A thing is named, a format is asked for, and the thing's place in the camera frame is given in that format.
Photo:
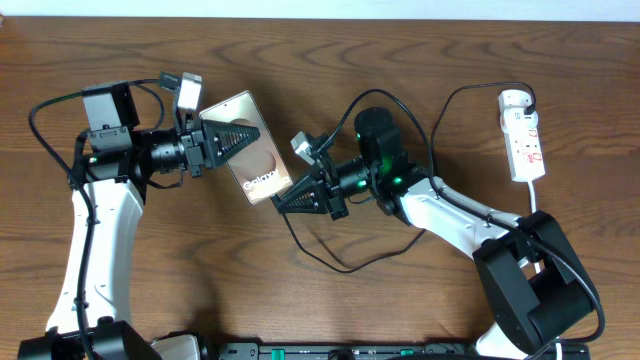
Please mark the white charger plug adapter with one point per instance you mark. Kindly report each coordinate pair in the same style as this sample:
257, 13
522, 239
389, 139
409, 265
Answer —
511, 98

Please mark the white power strip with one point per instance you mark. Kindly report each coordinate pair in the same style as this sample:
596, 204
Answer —
522, 142

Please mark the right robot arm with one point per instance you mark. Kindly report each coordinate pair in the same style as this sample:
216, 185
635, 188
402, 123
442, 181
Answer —
539, 293

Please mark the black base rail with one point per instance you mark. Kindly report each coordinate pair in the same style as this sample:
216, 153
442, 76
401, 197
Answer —
350, 351

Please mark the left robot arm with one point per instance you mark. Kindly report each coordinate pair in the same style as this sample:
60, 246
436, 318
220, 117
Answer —
111, 172

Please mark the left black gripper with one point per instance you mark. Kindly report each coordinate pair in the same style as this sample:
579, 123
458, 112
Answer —
193, 145

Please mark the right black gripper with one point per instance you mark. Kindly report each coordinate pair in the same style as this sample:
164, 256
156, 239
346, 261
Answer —
325, 189

